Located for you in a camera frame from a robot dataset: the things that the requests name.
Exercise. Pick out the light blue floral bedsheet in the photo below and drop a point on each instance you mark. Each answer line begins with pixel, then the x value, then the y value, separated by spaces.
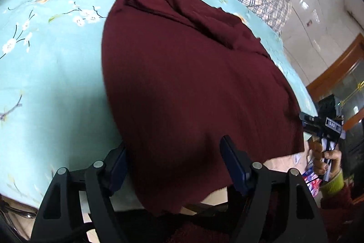
pixel 54 111

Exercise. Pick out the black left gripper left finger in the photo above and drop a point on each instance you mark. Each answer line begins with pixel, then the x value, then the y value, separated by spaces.
pixel 77 202

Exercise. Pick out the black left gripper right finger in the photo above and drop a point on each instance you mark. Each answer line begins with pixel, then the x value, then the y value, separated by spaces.
pixel 266 205

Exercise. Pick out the dark red knit sweater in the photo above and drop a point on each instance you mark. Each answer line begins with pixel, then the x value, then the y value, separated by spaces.
pixel 180 75

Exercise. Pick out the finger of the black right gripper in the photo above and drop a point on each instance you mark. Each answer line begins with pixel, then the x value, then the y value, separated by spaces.
pixel 309 123

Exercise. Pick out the person's right hand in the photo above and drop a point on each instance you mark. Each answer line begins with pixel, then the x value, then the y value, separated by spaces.
pixel 317 153

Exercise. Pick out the green and red sleeve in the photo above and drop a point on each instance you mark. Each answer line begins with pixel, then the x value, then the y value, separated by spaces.
pixel 343 219

